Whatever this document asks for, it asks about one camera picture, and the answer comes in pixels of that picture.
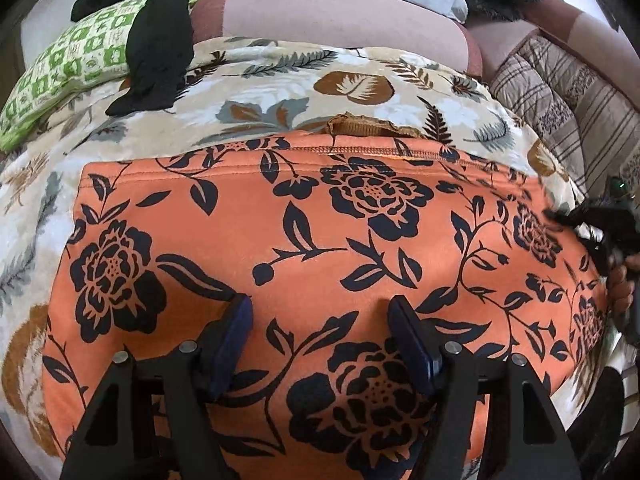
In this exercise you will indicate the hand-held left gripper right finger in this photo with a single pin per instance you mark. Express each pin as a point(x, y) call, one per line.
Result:
point(411, 345)

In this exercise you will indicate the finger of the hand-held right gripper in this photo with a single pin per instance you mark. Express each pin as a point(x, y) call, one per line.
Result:
point(575, 216)

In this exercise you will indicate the green checked pillow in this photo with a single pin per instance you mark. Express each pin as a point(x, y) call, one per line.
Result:
point(65, 65)

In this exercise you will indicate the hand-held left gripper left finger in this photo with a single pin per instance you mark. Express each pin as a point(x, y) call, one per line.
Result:
point(234, 330)

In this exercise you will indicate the black garment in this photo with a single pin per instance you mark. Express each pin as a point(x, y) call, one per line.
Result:
point(155, 40)

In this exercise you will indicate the person's right hand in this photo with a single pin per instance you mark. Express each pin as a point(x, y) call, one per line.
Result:
point(625, 285)

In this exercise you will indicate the striped beige quilt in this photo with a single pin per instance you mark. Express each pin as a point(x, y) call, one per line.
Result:
point(595, 95)

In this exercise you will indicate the pink bolster cushion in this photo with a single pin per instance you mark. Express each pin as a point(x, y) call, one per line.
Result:
point(340, 20)

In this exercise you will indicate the leaf print blanket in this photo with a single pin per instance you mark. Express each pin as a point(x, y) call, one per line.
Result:
point(280, 90)

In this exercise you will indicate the small striped cushion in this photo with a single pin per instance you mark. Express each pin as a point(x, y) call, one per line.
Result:
point(545, 110)

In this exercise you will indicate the orange floral shirt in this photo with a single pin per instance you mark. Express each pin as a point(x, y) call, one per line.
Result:
point(320, 240)

